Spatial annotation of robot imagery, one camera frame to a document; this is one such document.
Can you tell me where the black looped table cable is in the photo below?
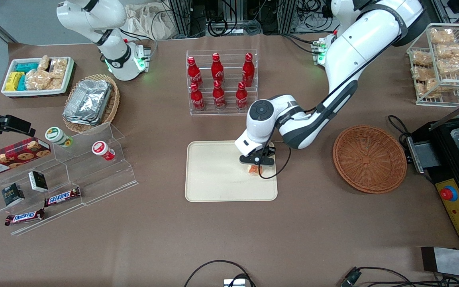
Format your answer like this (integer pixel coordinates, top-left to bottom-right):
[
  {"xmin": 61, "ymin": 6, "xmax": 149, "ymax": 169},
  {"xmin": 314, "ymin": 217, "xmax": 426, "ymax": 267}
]
[{"xmin": 183, "ymin": 259, "xmax": 256, "ymax": 287}]

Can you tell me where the yellow snack packet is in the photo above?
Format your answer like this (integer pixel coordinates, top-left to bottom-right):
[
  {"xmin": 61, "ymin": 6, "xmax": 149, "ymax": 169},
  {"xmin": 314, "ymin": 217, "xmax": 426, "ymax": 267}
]
[{"xmin": 5, "ymin": 71, "xmax": 26, "ymax": 92}]

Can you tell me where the black connector with cable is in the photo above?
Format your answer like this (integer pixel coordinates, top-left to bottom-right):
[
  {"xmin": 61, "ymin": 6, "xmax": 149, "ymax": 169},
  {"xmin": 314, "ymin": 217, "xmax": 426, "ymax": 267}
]
[{"xmin": 340, "ymin": 266, "xmax": 459, "ymax": 287}]

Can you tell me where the clear bag of crackers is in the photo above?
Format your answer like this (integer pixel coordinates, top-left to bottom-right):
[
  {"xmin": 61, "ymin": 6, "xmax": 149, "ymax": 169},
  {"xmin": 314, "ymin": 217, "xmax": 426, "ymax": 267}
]
[
  {"xmin": 49, "ymin": 57, "xmax": 69, "ymax": 79},
  {"xmin": 37, "ymin": 55, "xmax": 52, "ymax": 73},
  {"xmin": 25, "ymin": 69, "xmax": 53, "ymax": 91}
]

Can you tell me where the bagged fried snack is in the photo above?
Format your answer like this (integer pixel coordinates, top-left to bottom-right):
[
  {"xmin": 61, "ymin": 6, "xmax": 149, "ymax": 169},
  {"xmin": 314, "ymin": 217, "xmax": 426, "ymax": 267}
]
[
  {"xmin": 410, "ymin": 65, "xmax": 437, "ymax": 83},
  {"xmin": 436, "ymin": 57, "xmax": 459, "ymax": 76},
  {"xmin": 435, "ymin": 43, "xmax": 459, "ymax": 61},
  {"xmin": 412, "ymin": 50, "xmax": 434, "ymax": 67},
  {"xmin": 416, "ymin": 77, "xmax": 453, "ymax": 98},
  {"xmin": 429, "ymin": 28, "xmax": 456, "ymax": 45}
]

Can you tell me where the black cable bundle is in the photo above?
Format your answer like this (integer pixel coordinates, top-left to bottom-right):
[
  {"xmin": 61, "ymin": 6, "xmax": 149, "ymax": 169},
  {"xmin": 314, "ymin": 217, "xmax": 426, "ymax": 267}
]
[{"xmin": 192, "ymin": 0, "xmax": 280, "ymax": 37}]

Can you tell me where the clear acrylic stepped stand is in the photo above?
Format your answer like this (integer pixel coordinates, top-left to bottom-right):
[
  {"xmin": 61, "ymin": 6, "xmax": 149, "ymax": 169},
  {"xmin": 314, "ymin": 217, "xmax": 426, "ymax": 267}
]
[{"xmin": 0, "ymin": 122, "xmax": 139, "ymax": 237}]

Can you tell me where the Snickers chocolate bar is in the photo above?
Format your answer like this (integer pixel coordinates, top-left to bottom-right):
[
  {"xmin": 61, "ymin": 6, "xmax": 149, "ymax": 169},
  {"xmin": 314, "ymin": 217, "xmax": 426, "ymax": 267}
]
[
  {"xmin": 4, "ymin": 208, "xmax": 46, "ymax": 227},
  {"xmin": 44, "ymin": 187, "xmax": 82, "ymax": 208}
]

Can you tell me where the aluminium frame post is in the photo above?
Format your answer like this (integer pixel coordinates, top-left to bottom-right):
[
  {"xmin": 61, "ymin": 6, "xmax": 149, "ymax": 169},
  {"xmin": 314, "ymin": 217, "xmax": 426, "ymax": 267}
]
[
  {"xmin": 168, "ymin": 0, "xmax": 192, "ymax": 37},
  {"xmin": 279, "ymin": 0, "xmax": 297, "ymax": 35}
]

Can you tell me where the black machine cable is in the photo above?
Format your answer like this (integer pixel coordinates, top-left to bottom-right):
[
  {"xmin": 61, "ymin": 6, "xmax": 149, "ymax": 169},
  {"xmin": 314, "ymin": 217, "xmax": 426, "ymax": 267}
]
[{"xmin": 386, "ymin": 114, "xmax": 414, "ymax": 149}]

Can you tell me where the oval light wicker basket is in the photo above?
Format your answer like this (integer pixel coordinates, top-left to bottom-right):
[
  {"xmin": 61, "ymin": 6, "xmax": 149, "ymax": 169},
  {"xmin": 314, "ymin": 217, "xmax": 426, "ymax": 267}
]
[{"xmin": 62, "ymin": 73, "xmax": 121, "ymax": 134}]

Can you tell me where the grey metal lever bar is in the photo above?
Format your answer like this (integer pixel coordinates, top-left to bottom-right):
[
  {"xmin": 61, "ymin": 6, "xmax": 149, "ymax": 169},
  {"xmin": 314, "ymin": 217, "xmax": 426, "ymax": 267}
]
[{"xmin": 430, "ymin": 92, "xmax": 459, "ymax": 131}]

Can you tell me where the beige cloth bag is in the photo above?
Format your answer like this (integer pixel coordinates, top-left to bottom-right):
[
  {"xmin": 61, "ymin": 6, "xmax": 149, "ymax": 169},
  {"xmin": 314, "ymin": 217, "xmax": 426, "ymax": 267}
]
[{"xmin": 125, "ymin": 2, "xmax": 182, "ymax": 41}]

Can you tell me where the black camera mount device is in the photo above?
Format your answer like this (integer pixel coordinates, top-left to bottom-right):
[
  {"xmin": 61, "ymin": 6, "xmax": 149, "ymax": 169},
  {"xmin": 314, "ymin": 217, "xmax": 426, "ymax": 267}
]
[{"xmin": 0, "ymin": 98, "xmax": 36, "ymax": 138}]

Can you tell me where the red emergency stop button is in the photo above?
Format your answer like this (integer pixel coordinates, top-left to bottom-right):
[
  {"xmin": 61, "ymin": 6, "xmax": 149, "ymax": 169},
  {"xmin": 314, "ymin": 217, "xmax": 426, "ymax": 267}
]
[{"xmin": 440, "ymin": 185, "xmax": 459, "ymax": 203}]

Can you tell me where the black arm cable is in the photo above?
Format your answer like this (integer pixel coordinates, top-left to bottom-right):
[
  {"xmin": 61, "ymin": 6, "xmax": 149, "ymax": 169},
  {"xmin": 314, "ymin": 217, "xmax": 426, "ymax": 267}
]
[{"xmin": 258, "ymin": 16, "xmax": 409, "ymax": 180}]

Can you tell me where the white wire basket rack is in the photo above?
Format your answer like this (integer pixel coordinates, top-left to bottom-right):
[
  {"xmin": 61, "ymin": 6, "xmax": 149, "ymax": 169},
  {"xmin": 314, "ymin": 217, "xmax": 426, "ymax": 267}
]
[{"xmin": 406, "ymin": 23, "xmax": 459, "ymax": 108}]

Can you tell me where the black sealing machine yellow panel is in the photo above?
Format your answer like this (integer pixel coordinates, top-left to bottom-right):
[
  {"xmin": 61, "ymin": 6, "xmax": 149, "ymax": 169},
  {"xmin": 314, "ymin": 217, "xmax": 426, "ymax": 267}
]
[{"xmin": 407, "ymin": 116, "xmax": 459, "ymax": 252}]

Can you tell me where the white rectangular snack bin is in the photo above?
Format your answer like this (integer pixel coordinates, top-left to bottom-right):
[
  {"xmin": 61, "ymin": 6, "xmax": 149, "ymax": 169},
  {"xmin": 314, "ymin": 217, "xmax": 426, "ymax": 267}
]
[{"xmin": 1, "ymin": 56, "xmax": 75, "ymax": 98}]

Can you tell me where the round brown wicker basket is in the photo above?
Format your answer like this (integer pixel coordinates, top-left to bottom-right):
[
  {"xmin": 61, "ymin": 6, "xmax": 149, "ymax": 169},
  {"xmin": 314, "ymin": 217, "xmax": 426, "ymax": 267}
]
[{"xmin": 332, "ymin": 125, "xmax": 408, "ymax": 195}]

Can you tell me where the green lid yogurt cup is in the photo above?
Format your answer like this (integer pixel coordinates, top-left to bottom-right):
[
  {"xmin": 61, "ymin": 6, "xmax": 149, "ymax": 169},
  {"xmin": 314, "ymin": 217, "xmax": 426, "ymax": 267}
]
[{"xmin": 45, "ymin": 126, "xmax": 74, "ymax": 148}]

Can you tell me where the dark grey metal plate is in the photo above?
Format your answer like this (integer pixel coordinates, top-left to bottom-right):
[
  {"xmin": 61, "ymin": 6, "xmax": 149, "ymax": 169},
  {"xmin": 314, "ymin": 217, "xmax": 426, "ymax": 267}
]
[{"xmin": 420, "ymin": 246, "xmax": 459, "ymax": 280}]

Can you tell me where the red lid yogurt cup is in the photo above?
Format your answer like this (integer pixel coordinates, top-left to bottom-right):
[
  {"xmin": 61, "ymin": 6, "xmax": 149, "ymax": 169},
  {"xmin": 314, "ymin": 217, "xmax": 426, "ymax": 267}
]
[{"xmin": 91, "ymin": 140, "xmax": 116, "ymax": 161}]

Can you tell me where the clear acrylic bottle rack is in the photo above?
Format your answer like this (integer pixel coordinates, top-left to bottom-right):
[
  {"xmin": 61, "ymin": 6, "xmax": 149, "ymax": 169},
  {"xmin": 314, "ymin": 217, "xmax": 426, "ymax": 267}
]
[{"xmin": 186, "ymin": 49, "xmax": 259, "ymax": 116}]

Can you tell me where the small black box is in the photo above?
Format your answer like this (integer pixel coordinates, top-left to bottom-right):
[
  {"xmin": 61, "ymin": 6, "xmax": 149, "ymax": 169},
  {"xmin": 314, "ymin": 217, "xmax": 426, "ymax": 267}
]
[
  {"xmin": 1, "ymin": 182, "xmax": 26, "ymax": 207},
  {"xmin": 28, "ymin": 170, "xmax": 49, "ymax": 193}
]

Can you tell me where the red tartan cookie box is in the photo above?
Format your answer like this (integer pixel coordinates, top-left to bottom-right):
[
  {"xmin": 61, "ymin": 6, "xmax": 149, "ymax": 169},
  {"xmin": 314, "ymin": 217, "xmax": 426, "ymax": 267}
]
[{"xmin": 0, "ymin": 137, "xmax": 52, "ymax": 178}]

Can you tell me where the cream plastic tray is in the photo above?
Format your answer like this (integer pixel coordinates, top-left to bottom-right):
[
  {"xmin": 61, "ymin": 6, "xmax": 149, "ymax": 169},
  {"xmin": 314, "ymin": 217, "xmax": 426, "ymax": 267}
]
[{"xmin": 184, "ymin": 140, "xmax": 279, "ymax": 202}]

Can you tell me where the stack of foil trays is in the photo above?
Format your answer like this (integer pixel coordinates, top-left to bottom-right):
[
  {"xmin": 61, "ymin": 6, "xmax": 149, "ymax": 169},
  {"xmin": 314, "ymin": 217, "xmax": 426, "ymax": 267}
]
[{"xmin": 62, "ymin": 79, "xmax": 113, "ymax": 127}]

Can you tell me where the red cola bottle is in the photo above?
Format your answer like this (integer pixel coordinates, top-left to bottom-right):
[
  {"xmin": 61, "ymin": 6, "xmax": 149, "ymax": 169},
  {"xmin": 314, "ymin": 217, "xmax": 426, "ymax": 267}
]
[
  {"xmin": 212, "ymin": 80, "xmax": 226, "ymax": 110},
  {"xmin": 241, "ymin": 52, "xmax": 255, "ymax": 87},
  {"xmin": 187, "ymin": 56, "xmax": 204, "ymax": 88},
  {"xmin": 190, "ymin": 83, "xmax": 206, "ymax": 112},
  {"xmin": 211, "ymin": 53, "xmax": 225, "ymax": 83},
  {"xmin": 235, "ymin": 81, "xmax": 249, "ymax": 110}
]

